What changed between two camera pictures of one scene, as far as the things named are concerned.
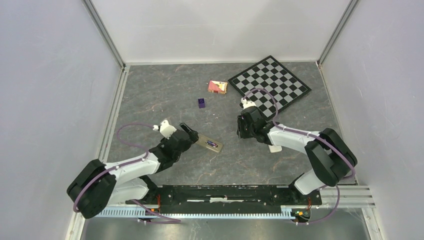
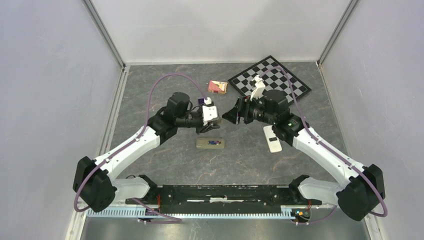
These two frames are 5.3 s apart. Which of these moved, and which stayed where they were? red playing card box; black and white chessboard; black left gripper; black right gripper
Moved: black right gripper; black left gripper
Stayed: red playing card box; black and white chessboard
